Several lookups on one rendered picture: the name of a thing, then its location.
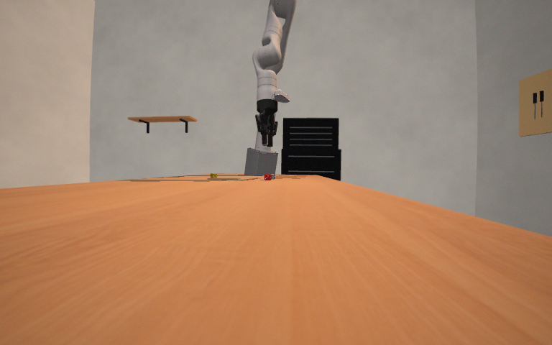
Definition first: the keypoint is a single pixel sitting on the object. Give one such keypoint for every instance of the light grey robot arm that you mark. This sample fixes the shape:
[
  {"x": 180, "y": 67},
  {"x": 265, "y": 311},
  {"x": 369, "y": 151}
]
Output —
[{"x": 267, "y": 59}]

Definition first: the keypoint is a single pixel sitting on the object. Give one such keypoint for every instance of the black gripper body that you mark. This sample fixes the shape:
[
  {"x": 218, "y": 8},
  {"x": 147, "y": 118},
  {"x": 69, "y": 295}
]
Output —
[{"x": 267, "y": 107}]

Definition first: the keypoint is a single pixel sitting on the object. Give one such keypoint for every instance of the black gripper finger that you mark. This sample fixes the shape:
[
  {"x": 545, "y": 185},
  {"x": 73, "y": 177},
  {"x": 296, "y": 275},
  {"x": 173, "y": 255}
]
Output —
[
  {"x": 272, "y": 132},
  {"x": 261, "y": 124}
]

